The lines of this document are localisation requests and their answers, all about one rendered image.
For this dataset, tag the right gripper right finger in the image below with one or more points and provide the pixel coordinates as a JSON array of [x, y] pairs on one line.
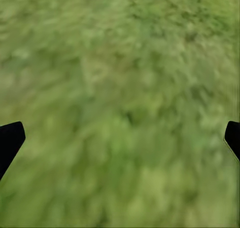
[[232, 136]]

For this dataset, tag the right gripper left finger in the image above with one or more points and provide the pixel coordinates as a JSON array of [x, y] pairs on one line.
[[12, 136]]

